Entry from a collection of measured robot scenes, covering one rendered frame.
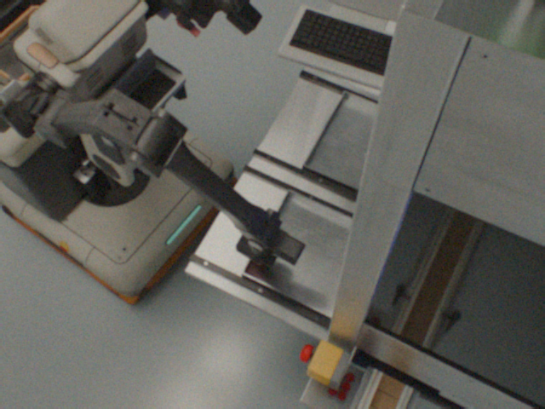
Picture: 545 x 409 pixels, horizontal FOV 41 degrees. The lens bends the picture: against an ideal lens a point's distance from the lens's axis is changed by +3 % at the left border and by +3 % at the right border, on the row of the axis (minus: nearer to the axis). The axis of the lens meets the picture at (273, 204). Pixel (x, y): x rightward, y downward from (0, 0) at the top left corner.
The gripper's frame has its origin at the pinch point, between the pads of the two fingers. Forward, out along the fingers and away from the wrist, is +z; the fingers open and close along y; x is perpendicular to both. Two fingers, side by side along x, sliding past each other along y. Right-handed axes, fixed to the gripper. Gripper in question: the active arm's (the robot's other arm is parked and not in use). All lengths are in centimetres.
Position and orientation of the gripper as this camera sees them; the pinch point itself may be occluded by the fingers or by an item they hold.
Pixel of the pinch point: (256, 256)
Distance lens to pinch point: 180.0
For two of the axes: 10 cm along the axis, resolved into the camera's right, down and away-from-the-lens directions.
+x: 4.7, -8.1, 3.6
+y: 8.8, 4.8, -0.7
